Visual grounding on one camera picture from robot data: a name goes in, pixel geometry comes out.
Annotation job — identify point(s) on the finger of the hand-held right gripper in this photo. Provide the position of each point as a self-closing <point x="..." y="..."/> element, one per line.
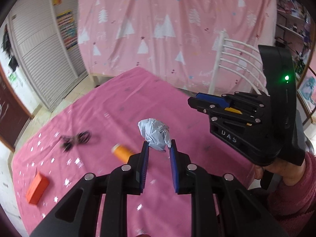
<point x="212" y="99"/>
<point x="200" y="105"/>

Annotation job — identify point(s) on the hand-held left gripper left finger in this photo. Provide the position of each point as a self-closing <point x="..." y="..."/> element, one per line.
<point x="145" y="158"/>

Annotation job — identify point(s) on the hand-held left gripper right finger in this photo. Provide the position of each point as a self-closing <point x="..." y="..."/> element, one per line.
<point x="173" y="165"/>

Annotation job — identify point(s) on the pale paper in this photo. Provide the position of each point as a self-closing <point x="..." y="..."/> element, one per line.
<point x="154" y="133"/>

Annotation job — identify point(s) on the person's right forearm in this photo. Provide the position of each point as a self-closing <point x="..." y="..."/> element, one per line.
<point x="296" y="202"/>

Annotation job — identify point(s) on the person's right hand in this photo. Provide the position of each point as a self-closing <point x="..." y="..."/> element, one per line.
<point x="288" y="172"/>

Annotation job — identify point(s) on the orange bottle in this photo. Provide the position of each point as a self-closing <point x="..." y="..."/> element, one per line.
<point x="122" y="153"/>

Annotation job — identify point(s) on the white metal chair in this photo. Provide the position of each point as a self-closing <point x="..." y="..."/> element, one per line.
<point x="221" y="54"/>

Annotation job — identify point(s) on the framed teal picture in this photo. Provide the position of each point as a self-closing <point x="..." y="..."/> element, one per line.
<point x="307" y="91"/>

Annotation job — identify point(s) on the pink star-print tablecloth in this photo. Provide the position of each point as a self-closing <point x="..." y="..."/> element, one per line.
<point x="111" y="98"/>

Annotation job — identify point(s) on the pink tree-print sheet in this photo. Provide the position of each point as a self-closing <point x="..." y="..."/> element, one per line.
<point x="172" y="9"/>

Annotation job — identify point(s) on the orange box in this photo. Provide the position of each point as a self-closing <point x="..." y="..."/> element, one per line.
<point x="37" y="188"/>

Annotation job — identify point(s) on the brown door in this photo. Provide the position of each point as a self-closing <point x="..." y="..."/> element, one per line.
<point x="9" y="108"/>

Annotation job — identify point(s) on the white slatted wardrobe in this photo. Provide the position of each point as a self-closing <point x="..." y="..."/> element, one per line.
<point x="37" y="54"/>

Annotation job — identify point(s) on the colourful grid poster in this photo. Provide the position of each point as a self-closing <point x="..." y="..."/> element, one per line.
<point x="67" y="29"/>

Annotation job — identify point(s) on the small black hanging pouch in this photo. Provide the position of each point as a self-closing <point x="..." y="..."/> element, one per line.
<point x="13" y="63"/>

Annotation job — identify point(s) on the black hanging bag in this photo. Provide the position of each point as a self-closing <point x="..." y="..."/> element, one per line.
<point x="6" y="39"/>

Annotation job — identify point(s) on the cluttered wall shelf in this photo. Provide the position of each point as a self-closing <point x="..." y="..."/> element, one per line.
<point x="296" y="17"/>

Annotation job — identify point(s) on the green wall sticker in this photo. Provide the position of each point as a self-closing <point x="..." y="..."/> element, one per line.
<point x="12" y="77"/>

